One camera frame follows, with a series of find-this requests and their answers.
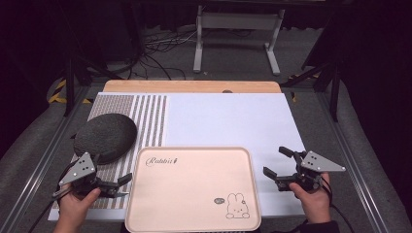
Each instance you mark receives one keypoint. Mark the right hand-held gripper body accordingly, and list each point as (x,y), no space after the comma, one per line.
(319,163)

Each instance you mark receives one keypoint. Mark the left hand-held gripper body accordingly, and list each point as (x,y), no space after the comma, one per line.
(78,168)

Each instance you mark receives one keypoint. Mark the person's left hand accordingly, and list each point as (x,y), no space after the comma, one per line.
(75,207)

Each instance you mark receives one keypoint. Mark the person's right hand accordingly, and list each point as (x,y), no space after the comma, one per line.
(311,202)

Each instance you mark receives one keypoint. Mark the dark grey round stone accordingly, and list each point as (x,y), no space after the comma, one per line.
(105,137)

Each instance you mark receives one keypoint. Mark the brown striped placemat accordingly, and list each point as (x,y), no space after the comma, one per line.
(147,116)

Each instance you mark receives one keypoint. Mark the white table sheet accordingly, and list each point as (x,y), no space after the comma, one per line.
(226,123)

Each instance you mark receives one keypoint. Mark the pink tray with rabbit print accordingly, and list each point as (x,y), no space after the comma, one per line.
(191,191)

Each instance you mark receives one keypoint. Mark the black tripod stand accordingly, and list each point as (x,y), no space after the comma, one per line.
(335,93)
(69,87)

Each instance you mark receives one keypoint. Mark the yellow black hazard tape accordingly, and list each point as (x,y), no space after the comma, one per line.
(58,95)

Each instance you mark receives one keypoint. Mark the dark table grommet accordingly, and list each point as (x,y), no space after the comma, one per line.
(227,91)

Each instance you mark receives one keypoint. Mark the white metal stand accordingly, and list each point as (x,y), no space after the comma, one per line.
(238,21)

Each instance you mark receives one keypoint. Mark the aluminium floor rail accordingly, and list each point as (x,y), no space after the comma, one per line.
(356,168)
(42,161)

